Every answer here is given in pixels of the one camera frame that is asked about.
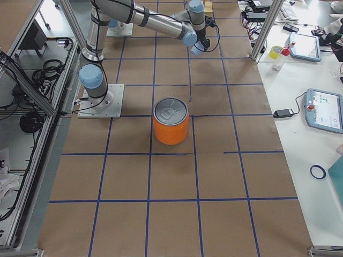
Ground black gripper view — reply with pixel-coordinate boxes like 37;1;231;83
197;29;210;51

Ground light blue plastic cup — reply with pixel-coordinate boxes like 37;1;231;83
191;41;205;56

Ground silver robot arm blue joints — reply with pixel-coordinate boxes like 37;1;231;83
78;0;215;108

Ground yellow tape roll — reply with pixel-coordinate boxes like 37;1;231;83
269;46;282;60

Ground red capped squeeze bottle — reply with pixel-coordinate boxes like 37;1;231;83
280;41;295;56

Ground orange tin can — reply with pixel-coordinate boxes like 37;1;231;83
153;97;189;145

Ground blue teach pendant far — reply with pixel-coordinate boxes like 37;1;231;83
288;32;322;62

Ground blue teach pendant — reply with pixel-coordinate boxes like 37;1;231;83
304;88;342;134
288;32;322;62

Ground black power adapter brick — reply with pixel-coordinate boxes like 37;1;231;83
273;109;294;118

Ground blue teach pendant near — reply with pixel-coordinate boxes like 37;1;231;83
304;88;342;134

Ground teal board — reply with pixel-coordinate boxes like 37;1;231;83
328;156;342;207

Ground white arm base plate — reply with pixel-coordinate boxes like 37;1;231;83
77;84;124;118

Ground blue tape ring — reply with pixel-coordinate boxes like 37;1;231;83
309;165;326;180

